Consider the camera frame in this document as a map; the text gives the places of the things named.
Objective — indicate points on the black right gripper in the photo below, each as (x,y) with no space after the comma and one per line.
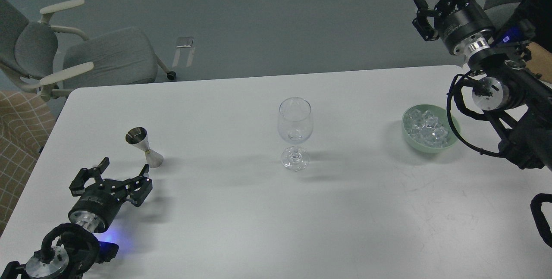
(456,20)

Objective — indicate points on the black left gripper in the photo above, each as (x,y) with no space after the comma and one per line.
(100,202)

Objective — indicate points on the steel double jigger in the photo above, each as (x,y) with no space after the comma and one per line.
(138,137)

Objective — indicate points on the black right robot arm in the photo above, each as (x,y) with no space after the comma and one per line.
(494,38)

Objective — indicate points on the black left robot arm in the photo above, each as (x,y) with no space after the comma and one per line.
(69,250)

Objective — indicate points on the clear ice cubes pile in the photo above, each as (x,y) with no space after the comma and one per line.
(425,128)

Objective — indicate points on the clear wine glass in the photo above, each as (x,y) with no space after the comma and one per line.
(295,126)

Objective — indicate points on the seated person black shirt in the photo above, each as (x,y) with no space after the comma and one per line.
(539,13)

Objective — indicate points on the beige checkered cloth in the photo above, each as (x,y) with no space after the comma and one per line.
(26,123)

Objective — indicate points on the green bowl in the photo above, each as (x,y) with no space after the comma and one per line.
(442,114)

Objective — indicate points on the grey office chair left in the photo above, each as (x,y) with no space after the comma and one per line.
(53,61)

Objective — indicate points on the metal floor plate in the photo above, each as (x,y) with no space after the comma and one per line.
(184,42)

